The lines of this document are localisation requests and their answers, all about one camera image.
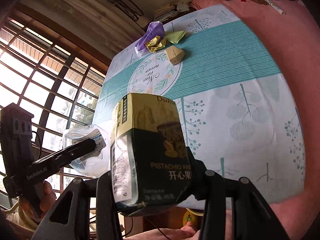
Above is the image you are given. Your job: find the light green snack packet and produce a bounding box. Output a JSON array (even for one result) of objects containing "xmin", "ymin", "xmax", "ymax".
[{"xmin": 164, "ymin": 30, "xmax": 186, "ymax": 44}]

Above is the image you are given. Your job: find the clear plastic bottle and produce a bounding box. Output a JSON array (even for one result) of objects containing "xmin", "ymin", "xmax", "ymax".
[{"xmin": 62, "ymin": 125, "xmax": 111, "ymax": 178}]

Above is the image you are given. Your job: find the stack of books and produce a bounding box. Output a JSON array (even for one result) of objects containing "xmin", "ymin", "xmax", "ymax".
[{"xmin": 153, "ymin": 2, "xmax": 189, "ymax": 22}]

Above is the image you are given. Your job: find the green pistachio box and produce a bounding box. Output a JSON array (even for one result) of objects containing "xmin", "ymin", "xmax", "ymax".
[{"xmin": 111, "ymin": 93, "xmax": 192, "ymax": 216}]

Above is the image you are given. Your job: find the beige small carton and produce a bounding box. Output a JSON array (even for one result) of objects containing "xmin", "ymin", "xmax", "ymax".
[{"xmin": 165, "ymin": 46, "xmax": 185, "ymax": 66}]

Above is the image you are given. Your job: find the white teal leaf tablecloth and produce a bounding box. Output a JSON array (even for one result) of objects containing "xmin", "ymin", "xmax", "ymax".
[{"xmin": 93, "ymin": 5, "xmax": 305, "ymax": 203}]

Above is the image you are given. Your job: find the purple plastic bag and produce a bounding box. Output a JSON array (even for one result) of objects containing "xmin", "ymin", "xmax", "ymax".
[{"xmin": 135, "ymin": 21, "xmax": 165, "ymax": 56}]

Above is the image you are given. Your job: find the beige curtain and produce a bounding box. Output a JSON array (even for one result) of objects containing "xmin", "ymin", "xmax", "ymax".
[{"xmin": 20, "ymin": 0, "xmax": 144, "ymax": 59}]

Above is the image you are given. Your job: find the gold wrapper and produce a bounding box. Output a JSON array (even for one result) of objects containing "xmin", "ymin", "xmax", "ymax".
[{"xmin": 145, "ymin": 35, "xmax": 167, "ymax": 53}]

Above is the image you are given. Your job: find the right yellow slipper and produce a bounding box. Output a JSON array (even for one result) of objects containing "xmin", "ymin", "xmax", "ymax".
[{"xmin": 183, "ymin": 210, "xmax": 202, "ymax": 231}]

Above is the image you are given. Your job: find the left hand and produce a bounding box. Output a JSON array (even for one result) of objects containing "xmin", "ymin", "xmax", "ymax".
[{"xmin": 18, "ymin": 181, "xmax": 56, "ymax": 220}]

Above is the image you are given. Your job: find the white pen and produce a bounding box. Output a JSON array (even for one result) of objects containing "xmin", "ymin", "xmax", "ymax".
[{"xmin": 264, "ymin": 0, "xmax": 286, "ymax": 15}]

